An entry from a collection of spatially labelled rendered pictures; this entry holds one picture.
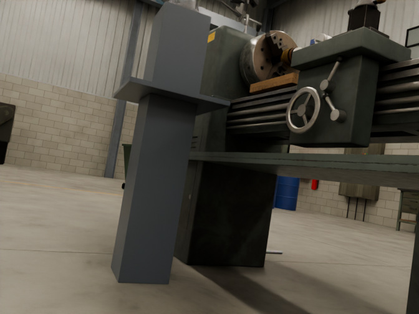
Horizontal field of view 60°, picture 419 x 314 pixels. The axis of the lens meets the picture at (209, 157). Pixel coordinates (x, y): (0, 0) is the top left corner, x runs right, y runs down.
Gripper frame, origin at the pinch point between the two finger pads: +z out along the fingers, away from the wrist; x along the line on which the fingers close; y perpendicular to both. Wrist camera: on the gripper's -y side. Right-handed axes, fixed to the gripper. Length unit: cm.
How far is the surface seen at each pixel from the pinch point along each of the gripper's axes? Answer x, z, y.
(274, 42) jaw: 27.4, 18.8, -5.1
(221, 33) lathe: 6.2, 14.5, 13.7
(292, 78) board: 59, 46, 6
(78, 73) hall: -970, -162, -26
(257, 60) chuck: 23.4, 29.1, 0.7
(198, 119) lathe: -5, 60, 14
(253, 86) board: 32, 45, 6
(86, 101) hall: -967, -83, -63
